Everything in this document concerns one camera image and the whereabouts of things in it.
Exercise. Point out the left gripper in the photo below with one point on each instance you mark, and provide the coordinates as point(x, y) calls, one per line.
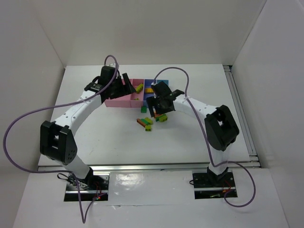
point(118, 88)

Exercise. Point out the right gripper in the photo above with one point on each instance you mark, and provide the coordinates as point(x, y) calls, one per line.
point(150, 102)

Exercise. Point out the lime curved brick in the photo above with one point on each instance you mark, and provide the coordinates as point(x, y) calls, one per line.
point(165, 118)
point(149, 120)

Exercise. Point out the yellow long brick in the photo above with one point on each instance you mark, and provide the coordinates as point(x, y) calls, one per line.
point(148, 90)

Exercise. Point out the dark green plate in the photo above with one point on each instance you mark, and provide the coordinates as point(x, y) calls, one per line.
point(159, 119)

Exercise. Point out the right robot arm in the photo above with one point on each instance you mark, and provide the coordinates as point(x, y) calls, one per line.
point(218, 125)

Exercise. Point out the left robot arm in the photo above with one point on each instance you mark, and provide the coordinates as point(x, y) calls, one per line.
point(57, 138)

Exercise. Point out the dark green square brick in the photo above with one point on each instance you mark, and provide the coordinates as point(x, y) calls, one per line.
point(143, 109)

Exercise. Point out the pink container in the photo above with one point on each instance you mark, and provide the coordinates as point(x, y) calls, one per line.
point(127, 101)

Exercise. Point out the dark green rounded brick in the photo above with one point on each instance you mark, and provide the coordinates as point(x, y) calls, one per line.
point(144, 121)

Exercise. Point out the brown flat long plate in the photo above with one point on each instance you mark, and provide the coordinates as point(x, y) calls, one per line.
point(140, 122)

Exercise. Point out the light blue container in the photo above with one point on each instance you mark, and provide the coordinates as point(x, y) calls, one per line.
point(164, 81)

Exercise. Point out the small lime square brick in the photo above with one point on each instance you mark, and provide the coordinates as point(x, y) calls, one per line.
point(148, 128)

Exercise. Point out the aluminium front rail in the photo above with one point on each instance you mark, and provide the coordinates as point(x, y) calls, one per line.
point(154, 167)

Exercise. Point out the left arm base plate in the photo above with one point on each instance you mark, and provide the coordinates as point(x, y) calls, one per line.
point(98, 189)

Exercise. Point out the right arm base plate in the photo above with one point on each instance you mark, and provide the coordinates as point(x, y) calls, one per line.
point(204, 189)

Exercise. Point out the aluminium side rail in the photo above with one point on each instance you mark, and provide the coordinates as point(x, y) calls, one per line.
point(253, 157)

